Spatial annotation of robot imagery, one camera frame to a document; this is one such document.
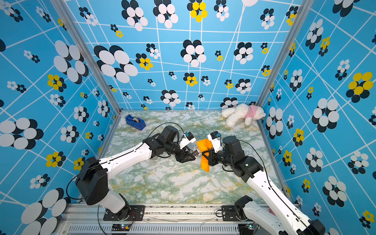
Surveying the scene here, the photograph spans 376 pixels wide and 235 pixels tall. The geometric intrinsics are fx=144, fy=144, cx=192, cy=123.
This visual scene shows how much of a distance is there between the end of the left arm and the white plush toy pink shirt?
47cm

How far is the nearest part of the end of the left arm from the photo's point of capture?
61 centimetres

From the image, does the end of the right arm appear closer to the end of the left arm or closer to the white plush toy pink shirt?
the end of the left arm

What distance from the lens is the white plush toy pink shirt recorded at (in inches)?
42.3
